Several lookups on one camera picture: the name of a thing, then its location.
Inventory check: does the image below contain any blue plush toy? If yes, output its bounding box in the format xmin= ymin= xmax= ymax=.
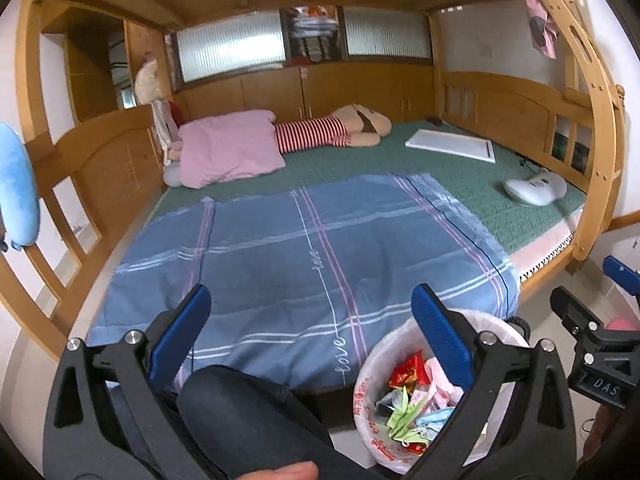
xmin=0 ymin=122 xmax=40 ymax=252

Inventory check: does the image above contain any light green paper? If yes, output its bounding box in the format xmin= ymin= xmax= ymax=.
xmin=385 ymin=389 xmax=434 ymax=445

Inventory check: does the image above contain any striped plush doll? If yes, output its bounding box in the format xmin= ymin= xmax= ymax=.
xmin=276 ymin=104 xmax=393 ymax=154

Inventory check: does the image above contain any green bed mat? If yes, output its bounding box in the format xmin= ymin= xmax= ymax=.
xmin=152 ymin=122 xmax=586 ymax=254

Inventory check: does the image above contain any white plush toy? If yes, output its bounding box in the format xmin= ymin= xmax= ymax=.
xmin=134 ymin=58 xmax=175 ymax=105

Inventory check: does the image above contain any wooden bed frame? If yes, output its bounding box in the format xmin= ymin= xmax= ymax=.
xmin=1 ymin=0 xmax=624 ymax=359

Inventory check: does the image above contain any light blue wrapper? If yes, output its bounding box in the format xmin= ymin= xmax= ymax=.
xmin=414 ymin=406 xmax=456 ymax=432

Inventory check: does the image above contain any pink pillow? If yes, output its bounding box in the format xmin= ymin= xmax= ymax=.
xmin=179 ymin=110 xmax=285 ymax=190

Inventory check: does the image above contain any blue plaid blanket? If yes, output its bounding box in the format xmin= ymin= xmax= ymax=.
xmin=88 ymin=174 xmax=520 ymax=392

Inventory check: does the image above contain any pink hanging cloth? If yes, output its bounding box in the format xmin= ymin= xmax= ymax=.
xmin=524 ymin=0 xmax=559 ymax=60

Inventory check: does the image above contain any white handheld fan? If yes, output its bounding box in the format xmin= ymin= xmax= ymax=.
xmin=503 ymin=170 xmax=567 ymax=207

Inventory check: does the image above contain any red cardboard box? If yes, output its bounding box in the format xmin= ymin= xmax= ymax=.
xmin=387 ymin=350 xmax=431 ymax=394

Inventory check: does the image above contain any white board on bed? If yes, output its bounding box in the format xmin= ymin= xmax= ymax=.
xmin=405 ymin=129 xmax=496 ymax=164

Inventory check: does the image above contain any white trash bin with bag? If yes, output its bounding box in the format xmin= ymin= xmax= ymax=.
xmin=354 ymin=308 xmax=532 ymax=476

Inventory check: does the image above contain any black trouser leg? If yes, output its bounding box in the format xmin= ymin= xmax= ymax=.
xmin=156 ymin=365 xmax=381 ymax=479

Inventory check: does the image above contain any person's thumb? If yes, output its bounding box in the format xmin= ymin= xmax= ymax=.
xmin=236 ymin=462 xmax=319 ymax=480

